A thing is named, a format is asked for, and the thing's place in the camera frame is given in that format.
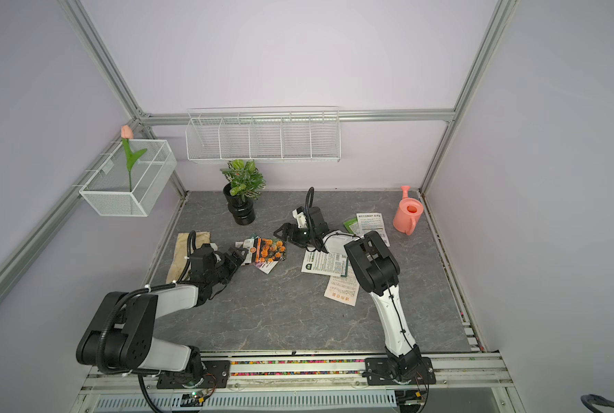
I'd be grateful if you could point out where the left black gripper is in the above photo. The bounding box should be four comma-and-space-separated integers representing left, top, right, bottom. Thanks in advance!
207, 247, 248, 287

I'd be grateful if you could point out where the orange marigold seed packet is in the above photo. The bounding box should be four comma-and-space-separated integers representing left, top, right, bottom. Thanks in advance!
253, 237, 286, 264

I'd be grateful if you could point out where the sunflower seed packet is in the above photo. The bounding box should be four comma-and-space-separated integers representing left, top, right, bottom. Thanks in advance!
301, 251, 348, 277

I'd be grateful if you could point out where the pink chrysanthemum seed packet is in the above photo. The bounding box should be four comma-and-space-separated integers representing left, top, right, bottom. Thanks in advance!
235, 237, 256, 265

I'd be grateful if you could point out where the purple flower seed packet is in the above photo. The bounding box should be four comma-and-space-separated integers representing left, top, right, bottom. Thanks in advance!
254, 261, 278, 275

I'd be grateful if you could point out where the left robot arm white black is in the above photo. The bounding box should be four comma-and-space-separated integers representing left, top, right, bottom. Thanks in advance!
76, 231, 248, 381

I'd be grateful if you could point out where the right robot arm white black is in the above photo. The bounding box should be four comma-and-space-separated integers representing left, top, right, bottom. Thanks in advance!
274, 223, 423, 382

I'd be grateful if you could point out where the green seed packet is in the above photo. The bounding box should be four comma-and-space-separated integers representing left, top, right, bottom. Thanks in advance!
343, 217, 360, 236

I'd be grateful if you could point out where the white text seed packet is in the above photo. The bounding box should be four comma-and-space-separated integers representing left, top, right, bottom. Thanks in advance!
356, 213, 391, 247

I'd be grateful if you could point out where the white orange-print seed packet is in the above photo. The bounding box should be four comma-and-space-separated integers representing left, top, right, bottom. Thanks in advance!
324, 276, 360, 306

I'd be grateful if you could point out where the beige work glove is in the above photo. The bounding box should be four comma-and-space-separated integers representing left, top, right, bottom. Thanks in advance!
166, 232, 211, 283

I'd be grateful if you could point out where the green potted plant black pot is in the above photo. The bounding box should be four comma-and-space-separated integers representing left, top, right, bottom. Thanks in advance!
221, 159, 266, 225

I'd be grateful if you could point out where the pink watering can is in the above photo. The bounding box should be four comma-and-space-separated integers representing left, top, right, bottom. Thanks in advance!
392, 185, 424, 236

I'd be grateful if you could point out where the pink artificial tulip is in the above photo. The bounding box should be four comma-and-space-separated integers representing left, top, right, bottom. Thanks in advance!
120, 126, 148, 192

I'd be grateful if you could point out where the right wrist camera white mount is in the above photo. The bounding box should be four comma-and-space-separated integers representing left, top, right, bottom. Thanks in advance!
293, 206, 310, 230

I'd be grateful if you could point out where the white wire wall shelf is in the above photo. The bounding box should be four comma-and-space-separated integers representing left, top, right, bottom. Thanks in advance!
185, 106, 341, 163

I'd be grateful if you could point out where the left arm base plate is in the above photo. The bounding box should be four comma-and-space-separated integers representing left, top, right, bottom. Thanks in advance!
157, 360, 231, 390

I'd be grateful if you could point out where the white mesh wall basket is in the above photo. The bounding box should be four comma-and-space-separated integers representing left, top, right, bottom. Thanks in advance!
79, 139, 177, 217

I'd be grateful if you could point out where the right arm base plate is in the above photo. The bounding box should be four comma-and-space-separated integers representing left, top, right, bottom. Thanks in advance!
361, 356, 436, 385

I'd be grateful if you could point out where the aluminium front rail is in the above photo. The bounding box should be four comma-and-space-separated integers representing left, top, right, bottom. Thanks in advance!
79, 352, 515, 399

